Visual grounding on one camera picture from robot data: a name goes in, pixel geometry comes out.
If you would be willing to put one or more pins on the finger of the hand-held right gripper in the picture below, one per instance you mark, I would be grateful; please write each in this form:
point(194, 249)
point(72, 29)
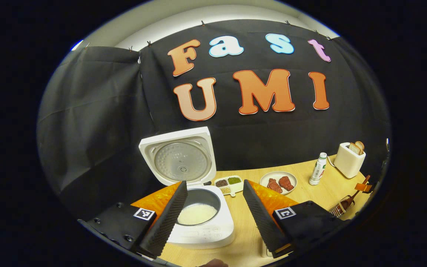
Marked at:
point(363, 187)

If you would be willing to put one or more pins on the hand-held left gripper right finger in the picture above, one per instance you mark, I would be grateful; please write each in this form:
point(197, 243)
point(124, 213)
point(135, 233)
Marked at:
point(260, 222)

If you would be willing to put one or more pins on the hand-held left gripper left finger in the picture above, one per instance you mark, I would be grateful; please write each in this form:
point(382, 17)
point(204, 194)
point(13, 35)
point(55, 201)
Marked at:
point(171, 222)

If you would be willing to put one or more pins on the brown wooden spoon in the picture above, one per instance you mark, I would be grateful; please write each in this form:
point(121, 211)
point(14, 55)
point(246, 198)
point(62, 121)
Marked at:
point(351, 198)

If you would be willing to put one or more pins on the white rice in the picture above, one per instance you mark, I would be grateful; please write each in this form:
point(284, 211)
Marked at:
point(197, 214)

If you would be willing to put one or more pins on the white rice cooker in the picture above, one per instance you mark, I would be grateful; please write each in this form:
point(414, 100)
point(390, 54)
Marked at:
point(198, 237)

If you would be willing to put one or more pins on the white toaster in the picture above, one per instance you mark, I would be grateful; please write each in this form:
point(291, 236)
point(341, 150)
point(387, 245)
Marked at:
point(347, 165)

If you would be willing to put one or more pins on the red meat piece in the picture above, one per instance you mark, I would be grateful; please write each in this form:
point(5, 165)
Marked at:
point(274, 186)
point(286, 183)

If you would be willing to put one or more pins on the toast bread slice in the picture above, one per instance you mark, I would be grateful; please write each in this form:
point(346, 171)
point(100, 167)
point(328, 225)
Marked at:
point(353, 149)
point(360, 145)

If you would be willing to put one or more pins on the white divided bean dish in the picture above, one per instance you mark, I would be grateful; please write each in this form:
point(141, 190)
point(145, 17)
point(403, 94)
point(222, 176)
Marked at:
point(228, 185)

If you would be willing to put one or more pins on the white drink bottle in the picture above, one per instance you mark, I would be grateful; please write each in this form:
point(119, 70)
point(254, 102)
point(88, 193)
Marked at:
point(317, 170)

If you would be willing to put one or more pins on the white round plate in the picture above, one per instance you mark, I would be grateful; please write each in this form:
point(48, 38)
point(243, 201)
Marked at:
point(278, 173)

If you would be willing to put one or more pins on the black backdrop cloth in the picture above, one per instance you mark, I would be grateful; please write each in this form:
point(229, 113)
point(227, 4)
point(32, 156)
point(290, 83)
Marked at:
point(98, 111)

